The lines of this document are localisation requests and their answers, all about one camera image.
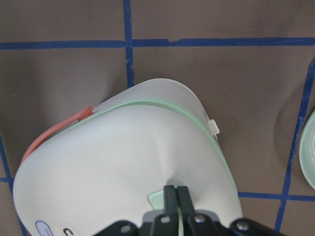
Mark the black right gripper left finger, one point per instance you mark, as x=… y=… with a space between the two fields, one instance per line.
x=163 y=222

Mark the white rice cooker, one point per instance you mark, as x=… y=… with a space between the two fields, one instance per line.
x=108 y=163

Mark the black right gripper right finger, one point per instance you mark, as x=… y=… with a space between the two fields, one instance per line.
x=194 y=222

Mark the light green plate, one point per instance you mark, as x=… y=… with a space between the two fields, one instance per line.
x=307 y=151

